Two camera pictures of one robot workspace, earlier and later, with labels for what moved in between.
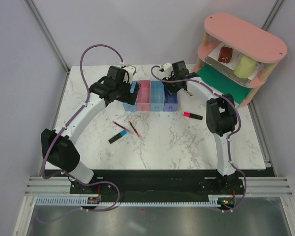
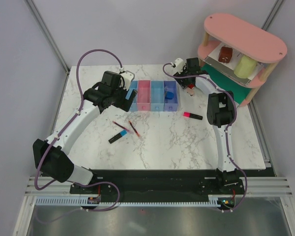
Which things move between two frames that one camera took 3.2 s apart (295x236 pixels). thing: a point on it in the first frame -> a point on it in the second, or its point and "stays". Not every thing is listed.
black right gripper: (172, 90) -> (185, 82)
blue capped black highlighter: (118, 136) stays
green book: (223, 84) stays
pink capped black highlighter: (192, 115) stays
